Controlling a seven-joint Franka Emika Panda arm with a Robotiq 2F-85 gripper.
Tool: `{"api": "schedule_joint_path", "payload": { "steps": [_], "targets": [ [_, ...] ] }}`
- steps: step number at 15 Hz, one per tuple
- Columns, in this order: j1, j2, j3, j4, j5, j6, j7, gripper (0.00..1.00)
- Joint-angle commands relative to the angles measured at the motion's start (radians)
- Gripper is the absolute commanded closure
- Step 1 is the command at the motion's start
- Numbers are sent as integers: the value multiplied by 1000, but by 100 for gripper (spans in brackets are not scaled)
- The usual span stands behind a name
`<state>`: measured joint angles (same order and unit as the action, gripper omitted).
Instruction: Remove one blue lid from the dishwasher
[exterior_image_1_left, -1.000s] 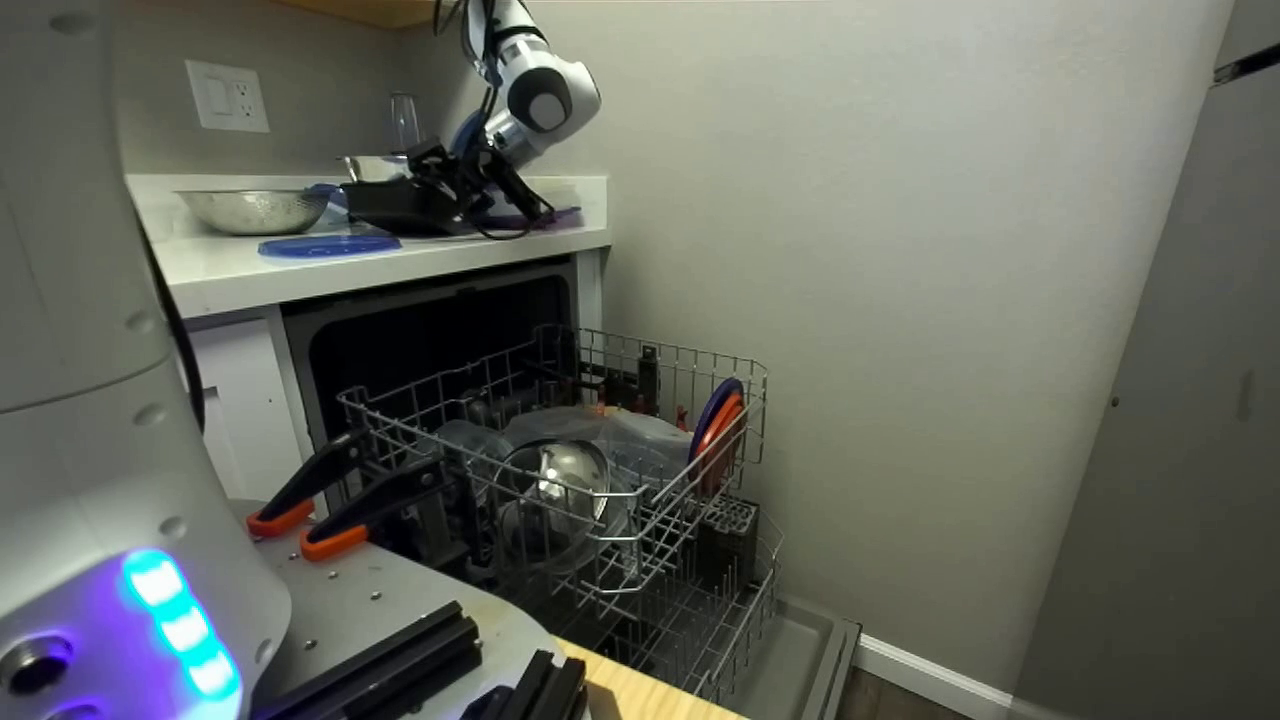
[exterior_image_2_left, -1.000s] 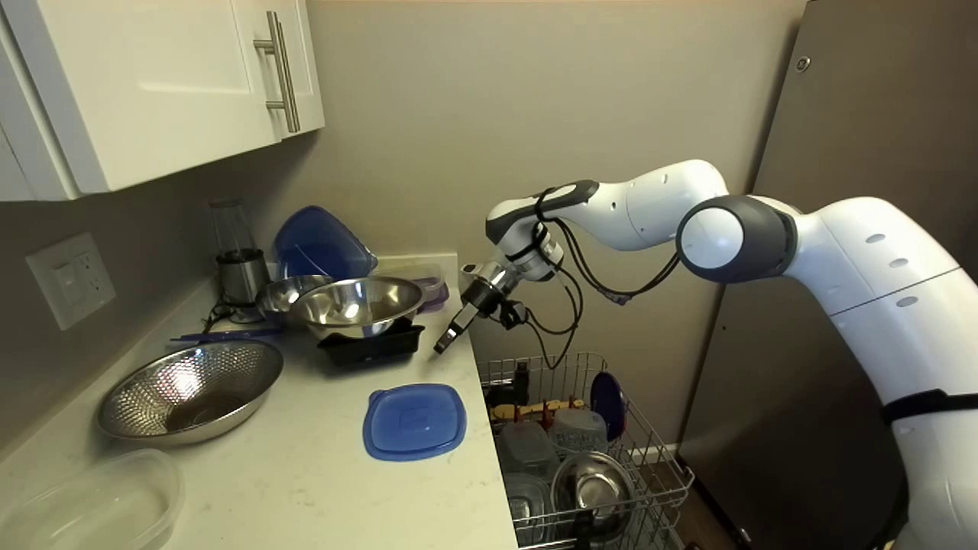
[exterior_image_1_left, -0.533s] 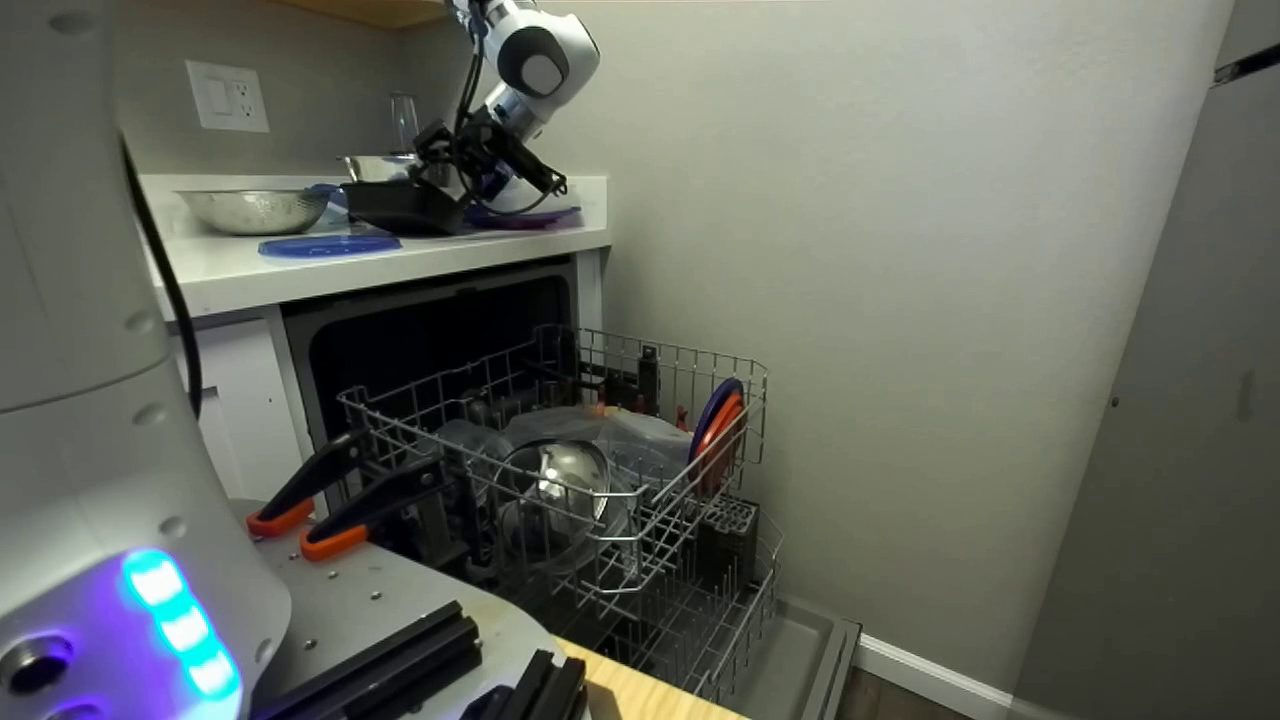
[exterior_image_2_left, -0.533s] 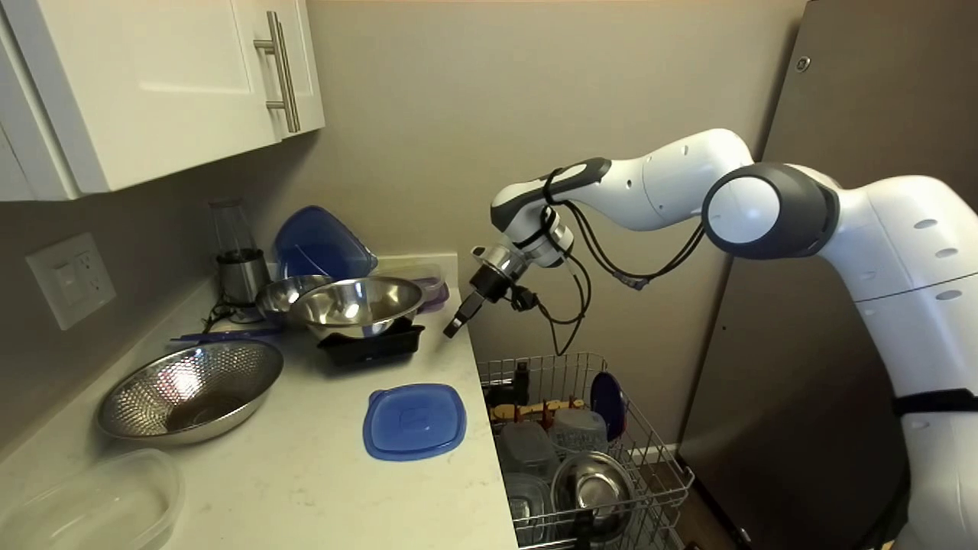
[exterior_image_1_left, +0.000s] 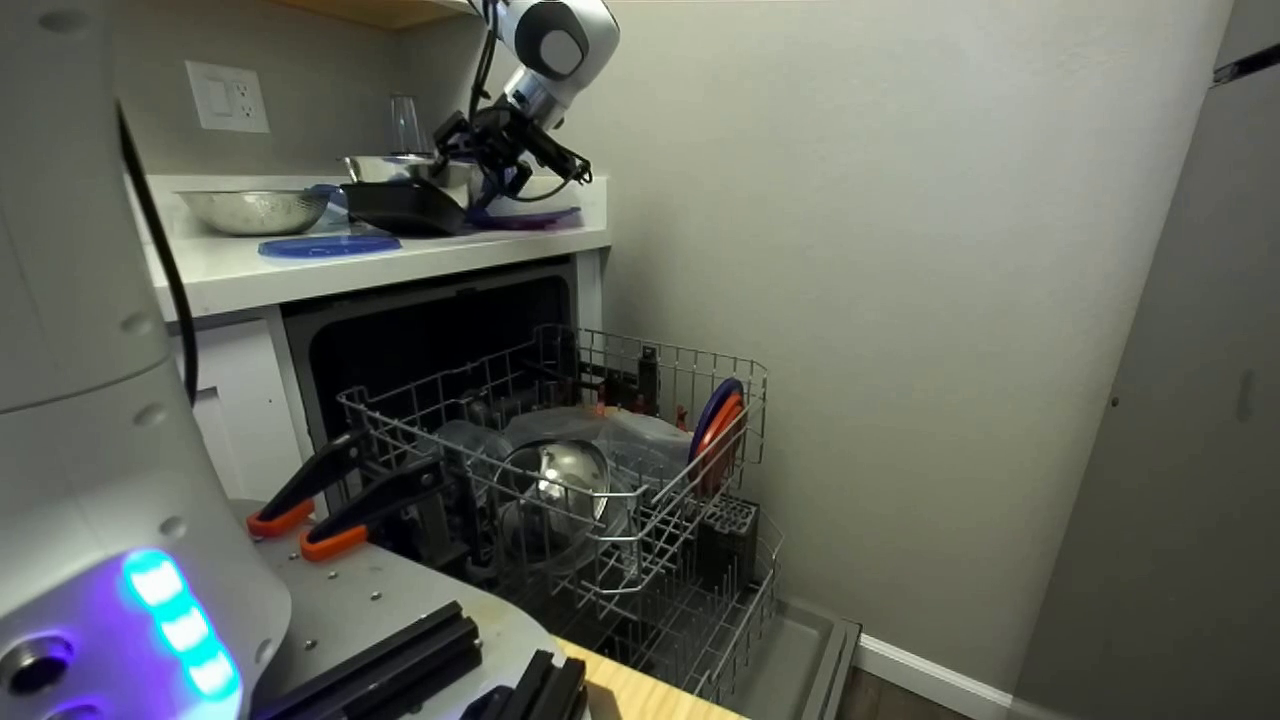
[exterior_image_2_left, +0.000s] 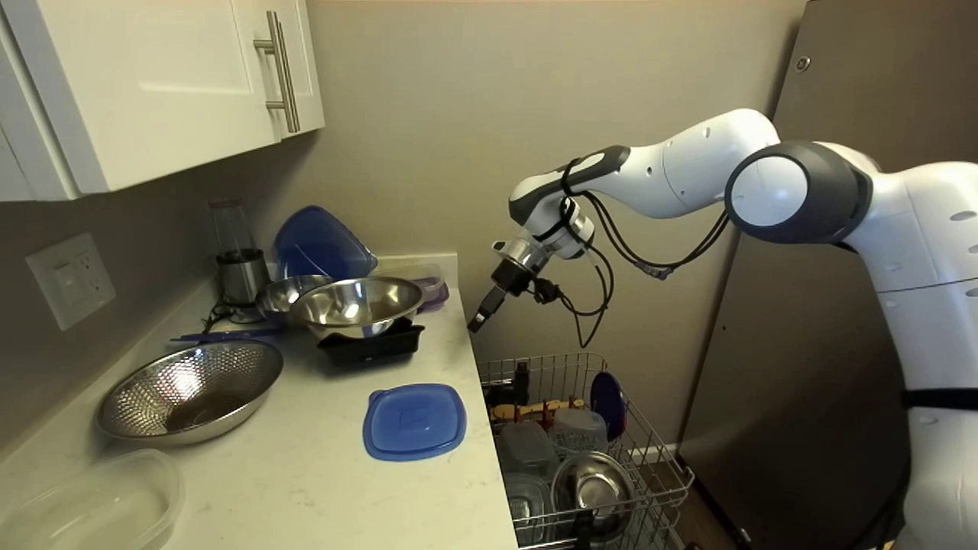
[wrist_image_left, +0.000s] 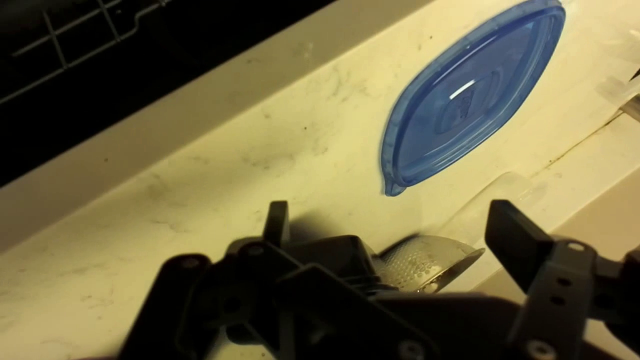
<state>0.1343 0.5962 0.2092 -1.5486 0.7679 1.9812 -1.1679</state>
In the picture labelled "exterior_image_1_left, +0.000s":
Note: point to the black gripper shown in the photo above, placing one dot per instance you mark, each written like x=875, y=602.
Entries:
x=502, y=141

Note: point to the blue translucent plastic lid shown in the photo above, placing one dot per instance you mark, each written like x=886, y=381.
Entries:
x=325, y=247

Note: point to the purple plastic lid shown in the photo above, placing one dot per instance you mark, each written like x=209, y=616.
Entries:
x=535, y=221

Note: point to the built-in dishwasher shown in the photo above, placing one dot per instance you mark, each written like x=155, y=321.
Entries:
x=384, y=335

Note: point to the open dishwasher door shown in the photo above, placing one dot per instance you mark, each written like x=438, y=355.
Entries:
x=801, y=663

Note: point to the clear drinking glass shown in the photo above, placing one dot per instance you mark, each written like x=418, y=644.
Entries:
x=406, y=124

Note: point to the black baking tray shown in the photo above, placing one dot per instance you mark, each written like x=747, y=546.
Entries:
x=401, y=208

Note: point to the stainless steel bowl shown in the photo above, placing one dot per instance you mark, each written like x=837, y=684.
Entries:
x=255, y=208

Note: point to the white kitchen counter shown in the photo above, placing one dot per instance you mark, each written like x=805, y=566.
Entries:
x=266, y=278

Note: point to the dark cup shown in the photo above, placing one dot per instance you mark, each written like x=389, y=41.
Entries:
x=644, y=381

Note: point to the white cabinet front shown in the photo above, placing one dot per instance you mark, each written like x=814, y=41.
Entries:
x=262, y=412

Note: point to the stainless steel pot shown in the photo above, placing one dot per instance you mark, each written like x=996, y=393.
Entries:
x=565, y=482

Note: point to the blue plate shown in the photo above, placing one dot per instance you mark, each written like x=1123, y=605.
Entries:
x=710, y=401

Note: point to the black clamp orange tip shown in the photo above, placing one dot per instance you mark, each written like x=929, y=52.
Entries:
x=312, y=482
x=382, y=504

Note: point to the orange plate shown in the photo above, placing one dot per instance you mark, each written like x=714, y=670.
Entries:
x=723, y=433

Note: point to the black cutlery basket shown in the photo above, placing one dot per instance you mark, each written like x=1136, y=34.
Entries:
x=731, y=543

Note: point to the long black aluminium extrusion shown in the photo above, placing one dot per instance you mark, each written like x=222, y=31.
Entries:
x=382, y=663

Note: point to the short black aluminium extrusion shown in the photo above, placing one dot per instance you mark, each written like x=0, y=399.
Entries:
x=541, y=684

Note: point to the white baseboard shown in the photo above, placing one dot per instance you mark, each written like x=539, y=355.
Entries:
x=933, y=679

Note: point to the wooden wall shelf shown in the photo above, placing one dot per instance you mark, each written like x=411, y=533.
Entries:
x=384, y=8

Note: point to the white wall outlet plate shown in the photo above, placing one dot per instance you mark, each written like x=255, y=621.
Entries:
x=225, y=99

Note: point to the gray metal base plate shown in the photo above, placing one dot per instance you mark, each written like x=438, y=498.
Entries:
x=362, y=587

